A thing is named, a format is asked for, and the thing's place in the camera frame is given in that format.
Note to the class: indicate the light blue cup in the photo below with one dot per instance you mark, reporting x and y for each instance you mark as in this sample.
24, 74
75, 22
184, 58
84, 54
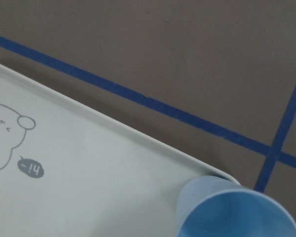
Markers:
211, 206

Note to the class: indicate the cream plastic tray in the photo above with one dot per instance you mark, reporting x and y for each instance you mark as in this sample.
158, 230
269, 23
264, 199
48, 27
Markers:
67, 170

